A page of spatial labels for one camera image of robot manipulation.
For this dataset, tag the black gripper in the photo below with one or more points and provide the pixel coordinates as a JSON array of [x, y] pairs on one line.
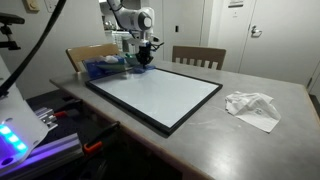
[[144, 54]]

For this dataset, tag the blue microfiber towel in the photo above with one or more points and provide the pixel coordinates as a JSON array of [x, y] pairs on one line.
[[139, 69]]

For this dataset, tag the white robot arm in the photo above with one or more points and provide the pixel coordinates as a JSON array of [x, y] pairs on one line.
[[141, 21]]

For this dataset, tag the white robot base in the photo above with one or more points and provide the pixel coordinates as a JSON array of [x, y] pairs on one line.
[[20, 130]]

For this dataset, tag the black framed whiteboard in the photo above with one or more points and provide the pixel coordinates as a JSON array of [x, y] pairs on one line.
[[160, 98]]

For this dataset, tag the green bowl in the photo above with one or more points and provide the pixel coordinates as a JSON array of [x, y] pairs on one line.
[[131, 59]]

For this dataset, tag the blue tissue box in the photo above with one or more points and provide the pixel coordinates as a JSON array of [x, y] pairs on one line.
[[104, 65]]

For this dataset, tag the brown wooden chair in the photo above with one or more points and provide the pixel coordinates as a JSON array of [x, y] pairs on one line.
[[199, 55]]

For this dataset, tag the light wooden chair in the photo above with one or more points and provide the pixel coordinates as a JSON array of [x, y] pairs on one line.
[[78, 54]]

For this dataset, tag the white crumpled cloth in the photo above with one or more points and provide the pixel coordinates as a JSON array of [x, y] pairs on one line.
[[255, 109]]

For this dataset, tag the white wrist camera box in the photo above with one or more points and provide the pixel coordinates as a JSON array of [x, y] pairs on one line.
[[142, 42]]

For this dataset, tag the orange handled clamp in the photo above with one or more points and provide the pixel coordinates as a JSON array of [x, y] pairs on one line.
[[96, 143]]

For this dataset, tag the red handled clamp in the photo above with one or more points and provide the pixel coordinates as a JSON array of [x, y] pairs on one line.
[[66, 109]]

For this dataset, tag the silver door handle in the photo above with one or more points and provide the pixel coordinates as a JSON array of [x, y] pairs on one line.
[[255, 32]]

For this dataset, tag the white wall switch plate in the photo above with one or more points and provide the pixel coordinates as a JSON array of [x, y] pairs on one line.
[[51, 5]]

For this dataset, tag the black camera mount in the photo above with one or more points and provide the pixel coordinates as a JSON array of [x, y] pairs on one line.
[[7, 20]]

